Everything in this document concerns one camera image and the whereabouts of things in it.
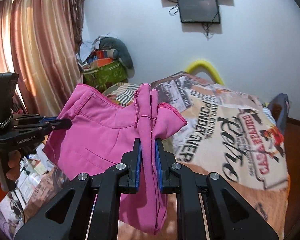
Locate pink pants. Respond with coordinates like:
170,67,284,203
43,83,186,235

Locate person left hand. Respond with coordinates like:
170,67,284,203
6,151,21,181

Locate orange box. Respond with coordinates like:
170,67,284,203
90,58,113,68

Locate newspaper print bed blanket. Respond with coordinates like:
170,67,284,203
22,71,290,240

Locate green patterned storage bag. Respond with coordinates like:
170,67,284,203
82,61,128,93

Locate striped pink curtain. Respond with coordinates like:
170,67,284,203
0,0,84,115

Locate grey plush pillow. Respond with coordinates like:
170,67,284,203
99,37,134,69

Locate yellow foam headboard arch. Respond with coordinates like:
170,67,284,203
185,60,224,85

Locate blue backpack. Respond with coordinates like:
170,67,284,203
267,93,290,135

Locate small black wall monitor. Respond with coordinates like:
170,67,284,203
178,0,221,24

